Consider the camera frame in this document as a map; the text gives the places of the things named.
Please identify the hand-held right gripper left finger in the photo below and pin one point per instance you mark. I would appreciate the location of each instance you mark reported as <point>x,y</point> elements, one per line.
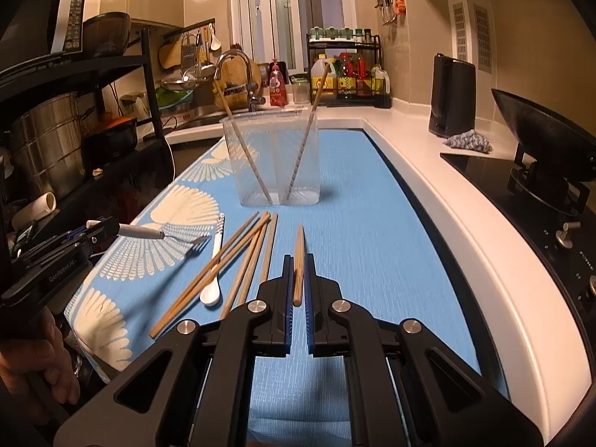
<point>287,316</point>

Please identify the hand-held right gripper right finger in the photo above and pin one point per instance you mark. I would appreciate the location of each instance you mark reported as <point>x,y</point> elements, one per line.
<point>311,321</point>

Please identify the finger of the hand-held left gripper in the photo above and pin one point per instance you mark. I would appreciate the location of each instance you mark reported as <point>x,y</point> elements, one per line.
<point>108,227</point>
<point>81,246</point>

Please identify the clear plastic utensil container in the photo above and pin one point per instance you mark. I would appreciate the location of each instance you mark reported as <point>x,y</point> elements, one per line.
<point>274,163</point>

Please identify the person's left hand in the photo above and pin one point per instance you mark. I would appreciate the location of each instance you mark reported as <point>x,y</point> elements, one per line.
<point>42,363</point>

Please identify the white paper roll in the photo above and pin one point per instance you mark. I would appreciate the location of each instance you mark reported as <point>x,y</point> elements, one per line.
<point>35,209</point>

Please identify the black pot orange rim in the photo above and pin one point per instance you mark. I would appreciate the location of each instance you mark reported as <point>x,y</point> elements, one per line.
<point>111,137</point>

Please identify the blue patterned table mat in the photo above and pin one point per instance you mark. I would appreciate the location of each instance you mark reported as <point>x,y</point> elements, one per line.
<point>372,242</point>

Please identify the stainless steel stock pot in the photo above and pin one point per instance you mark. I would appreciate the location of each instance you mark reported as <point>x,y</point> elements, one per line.
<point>46,144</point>

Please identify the black metal shelf rack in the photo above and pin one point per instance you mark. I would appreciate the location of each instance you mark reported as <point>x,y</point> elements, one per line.
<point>149,102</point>

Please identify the green plastic basin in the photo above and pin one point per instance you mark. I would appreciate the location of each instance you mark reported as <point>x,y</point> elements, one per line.
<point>174,98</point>

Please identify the metal grater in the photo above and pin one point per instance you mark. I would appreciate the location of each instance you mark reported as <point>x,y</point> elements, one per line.
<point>188,56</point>

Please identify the dark wooden bowl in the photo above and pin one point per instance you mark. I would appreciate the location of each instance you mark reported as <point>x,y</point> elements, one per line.
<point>107,32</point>

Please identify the round wooden cutting board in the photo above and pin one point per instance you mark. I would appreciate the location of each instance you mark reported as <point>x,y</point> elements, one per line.
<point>235,79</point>

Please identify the chrome kitchen faucet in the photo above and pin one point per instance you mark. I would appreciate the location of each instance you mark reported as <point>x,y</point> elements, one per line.
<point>254,93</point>

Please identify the white hanging ladle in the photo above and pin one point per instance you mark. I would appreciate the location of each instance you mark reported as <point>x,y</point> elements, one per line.
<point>214,43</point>

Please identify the black microwave oven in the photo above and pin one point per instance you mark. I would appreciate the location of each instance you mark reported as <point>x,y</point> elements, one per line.
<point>42,18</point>

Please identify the red dish soap pouch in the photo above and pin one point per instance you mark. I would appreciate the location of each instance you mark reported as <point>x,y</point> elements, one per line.
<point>277,86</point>

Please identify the glass jar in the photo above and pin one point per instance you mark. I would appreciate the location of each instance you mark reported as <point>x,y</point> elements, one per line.
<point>300,91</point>

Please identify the black gas stove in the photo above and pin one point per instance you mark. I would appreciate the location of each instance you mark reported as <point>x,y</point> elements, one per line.
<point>512,214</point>

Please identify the grey dish cloth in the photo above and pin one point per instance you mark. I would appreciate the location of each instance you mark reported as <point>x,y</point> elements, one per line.
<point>468,142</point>

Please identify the yellow oil bottle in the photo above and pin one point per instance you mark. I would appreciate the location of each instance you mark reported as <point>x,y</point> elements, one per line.
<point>321,79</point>

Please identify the black countertop appliance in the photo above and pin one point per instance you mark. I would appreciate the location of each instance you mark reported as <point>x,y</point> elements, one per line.
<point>451,98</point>

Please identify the black spice rack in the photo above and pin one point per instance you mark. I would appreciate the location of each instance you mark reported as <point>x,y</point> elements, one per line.
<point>344,43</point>

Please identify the white framed window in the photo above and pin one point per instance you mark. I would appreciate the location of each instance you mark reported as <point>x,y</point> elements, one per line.
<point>298,14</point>

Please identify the black wok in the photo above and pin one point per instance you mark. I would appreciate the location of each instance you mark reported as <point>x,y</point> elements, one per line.
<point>540,121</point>

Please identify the wall vent grille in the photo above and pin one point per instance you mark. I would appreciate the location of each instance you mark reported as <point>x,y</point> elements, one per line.
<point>483,39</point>
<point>459,32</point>

